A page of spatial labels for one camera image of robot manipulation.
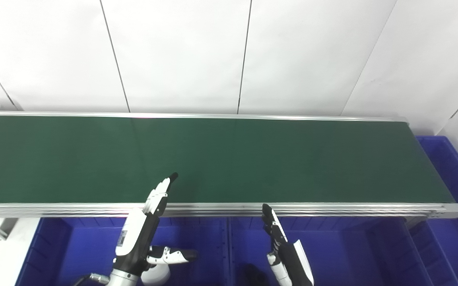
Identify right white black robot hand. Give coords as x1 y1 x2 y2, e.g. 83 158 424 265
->
261 203 315 286

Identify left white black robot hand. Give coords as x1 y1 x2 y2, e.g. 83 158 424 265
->
112 172 198 278

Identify green conveyor belt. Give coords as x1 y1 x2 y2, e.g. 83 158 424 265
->
0 111 458 219
0 116 456 204

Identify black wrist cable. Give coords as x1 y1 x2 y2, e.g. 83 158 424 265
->
73 273 111 286

